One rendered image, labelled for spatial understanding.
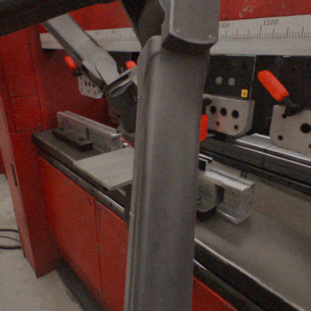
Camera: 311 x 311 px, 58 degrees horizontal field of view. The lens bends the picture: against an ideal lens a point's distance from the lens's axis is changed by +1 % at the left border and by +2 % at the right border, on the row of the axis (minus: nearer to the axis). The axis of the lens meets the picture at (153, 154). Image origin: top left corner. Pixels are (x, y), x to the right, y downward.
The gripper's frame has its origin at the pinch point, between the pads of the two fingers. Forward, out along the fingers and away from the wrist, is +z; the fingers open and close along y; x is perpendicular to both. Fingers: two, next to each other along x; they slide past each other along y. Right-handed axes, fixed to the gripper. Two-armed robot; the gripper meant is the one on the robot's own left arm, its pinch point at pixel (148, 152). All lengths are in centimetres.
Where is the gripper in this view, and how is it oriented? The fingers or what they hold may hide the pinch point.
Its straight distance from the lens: 75.1
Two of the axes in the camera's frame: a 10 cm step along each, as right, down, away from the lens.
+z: 3.6, 7.2, 5.9
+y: -6.4, -2.7, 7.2
